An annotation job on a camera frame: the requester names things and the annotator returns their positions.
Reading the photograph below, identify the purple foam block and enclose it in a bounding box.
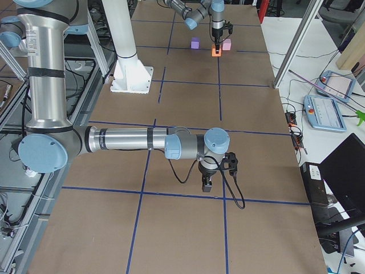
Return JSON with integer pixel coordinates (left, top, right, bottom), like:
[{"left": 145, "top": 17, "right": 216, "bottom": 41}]
[{"left": 190, "top": 37, "right": 200, "bottom": 49}]

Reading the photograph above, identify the black laptop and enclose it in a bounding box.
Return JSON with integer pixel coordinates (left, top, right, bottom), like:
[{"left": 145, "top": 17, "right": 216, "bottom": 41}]
[{"left": 319, "top": 133, "right": 365, "bottom": 216}]

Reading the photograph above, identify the orange black connector strip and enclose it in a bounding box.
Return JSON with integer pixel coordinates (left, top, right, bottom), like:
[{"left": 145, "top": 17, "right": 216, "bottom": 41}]
[{"left": 285, "top": 111, "right": 304, "bottom": 151}]

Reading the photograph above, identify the black camera cable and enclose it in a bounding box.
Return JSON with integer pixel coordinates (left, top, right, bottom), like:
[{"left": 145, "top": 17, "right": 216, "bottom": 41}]
[{"left": 168, "top": 156, "right": 246, "bottom": 209}]

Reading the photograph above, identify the aluminium frame post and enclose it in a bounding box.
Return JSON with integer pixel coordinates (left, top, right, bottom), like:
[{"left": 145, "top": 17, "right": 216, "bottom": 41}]
[{"left": 273, "top": 0, "right": 323, "bottom": 88}]

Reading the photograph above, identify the orange foam block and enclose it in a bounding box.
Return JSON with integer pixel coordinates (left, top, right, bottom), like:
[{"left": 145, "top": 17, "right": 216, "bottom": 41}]
[{"left": 212, "top": 45, "right": 222, "bottom": 57}]

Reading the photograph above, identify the teach pendant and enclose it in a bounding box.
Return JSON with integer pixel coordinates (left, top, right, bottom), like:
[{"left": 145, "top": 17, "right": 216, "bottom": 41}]
[
  {"left": 316, "top": 70, "right": 355, "bottom": 103},
  {"left": 303, "top": 95, "right": 347, "bottom": 132}
]

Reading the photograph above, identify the green clamp tool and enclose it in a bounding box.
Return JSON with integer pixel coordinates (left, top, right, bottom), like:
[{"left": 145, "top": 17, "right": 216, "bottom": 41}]
[{"left": 355, "top": 110, "right": 365, "bottom": 126}]

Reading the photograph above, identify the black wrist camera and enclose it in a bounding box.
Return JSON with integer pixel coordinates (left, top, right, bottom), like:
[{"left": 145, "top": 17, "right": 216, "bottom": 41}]
[{"left": 223, "top": 152, "right": 238, "bottom": 172}]

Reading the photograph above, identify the aluminium frame table left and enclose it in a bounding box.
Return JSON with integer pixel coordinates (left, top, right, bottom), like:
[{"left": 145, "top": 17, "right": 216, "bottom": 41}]
[{"left": 1, "top": 3, "right": 112, "bottom": 273}]

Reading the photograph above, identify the white pedestal column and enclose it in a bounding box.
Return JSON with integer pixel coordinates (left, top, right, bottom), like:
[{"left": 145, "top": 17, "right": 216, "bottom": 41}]
[{"left": 102, "top": 0, "right": 153, "bottom": 94}]

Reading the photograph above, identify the far teach pendant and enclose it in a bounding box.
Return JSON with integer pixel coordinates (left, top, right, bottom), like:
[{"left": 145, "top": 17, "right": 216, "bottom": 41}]
[{"left": 316, "top": 70, "right": 355, "bottom": 103}]

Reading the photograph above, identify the pink foam block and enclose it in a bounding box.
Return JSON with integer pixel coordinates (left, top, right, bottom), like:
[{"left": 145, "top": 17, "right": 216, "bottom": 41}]
[{"left": 222, "top": 38, "right": 232, "bottom": 51}]

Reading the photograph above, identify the near teach pendant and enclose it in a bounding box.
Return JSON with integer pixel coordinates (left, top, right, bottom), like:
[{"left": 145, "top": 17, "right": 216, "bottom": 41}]
[{"left": 303, "top": 95, "right": 347, "bottom": 132}]

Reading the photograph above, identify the wooden block post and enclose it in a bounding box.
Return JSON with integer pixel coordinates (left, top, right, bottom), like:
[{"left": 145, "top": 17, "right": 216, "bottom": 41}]
[{"left": 336, "top": 17, "right": 364, "bottom": 70}]

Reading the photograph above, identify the black box device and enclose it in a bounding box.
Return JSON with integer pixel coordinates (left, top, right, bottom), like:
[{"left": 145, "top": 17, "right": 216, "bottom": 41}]
[{"left": 300, "top": 162, "right": 329, "bottom": 207}]

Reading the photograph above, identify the purple rod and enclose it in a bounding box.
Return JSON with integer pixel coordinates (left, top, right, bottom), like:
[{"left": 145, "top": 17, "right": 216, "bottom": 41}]
[{"left": 288, "top": 70, "right": 364, "bottom": 115}]

